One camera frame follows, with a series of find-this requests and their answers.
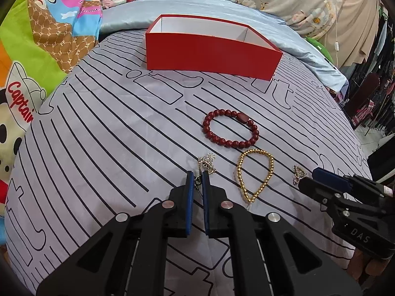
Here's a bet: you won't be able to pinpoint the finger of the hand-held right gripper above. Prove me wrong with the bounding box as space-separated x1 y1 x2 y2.
312 168 354 192
298 177 343 205

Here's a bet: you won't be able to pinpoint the red cardboard box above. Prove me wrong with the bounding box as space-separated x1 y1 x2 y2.
145 14 284 81

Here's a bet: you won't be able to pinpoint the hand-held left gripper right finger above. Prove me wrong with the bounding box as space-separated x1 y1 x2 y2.
202 173 363 296

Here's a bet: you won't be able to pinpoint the dark red bead bracelet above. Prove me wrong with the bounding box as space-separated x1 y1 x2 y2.
202 109 260 148

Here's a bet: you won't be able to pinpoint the hanging clothes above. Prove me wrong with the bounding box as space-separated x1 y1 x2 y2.
369 3 395 130

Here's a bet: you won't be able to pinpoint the gold bead bracelet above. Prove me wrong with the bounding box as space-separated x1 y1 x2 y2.
237 149 275 204

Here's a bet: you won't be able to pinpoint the white cable with switch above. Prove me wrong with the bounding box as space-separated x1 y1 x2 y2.
332 0 341 68

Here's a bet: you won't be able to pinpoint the beige curtain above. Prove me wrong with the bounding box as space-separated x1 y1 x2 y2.
324 0 383 68

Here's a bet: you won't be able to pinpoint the silver flower pendant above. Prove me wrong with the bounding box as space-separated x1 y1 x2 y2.
197 152 217 192

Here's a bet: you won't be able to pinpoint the light blue sheet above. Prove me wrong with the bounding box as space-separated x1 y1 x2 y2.
99 0 349 93

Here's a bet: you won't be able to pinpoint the small silver charm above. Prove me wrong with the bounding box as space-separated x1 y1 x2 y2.
293 165 308 185

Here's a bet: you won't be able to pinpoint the cartoon monkey blanket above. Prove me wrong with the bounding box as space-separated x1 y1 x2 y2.
0 0 102 219

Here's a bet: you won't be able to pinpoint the dark wooden chair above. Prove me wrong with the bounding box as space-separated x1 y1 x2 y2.
344 72 380 127

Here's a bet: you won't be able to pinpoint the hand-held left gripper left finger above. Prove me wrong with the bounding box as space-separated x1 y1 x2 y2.
36 170 196 296

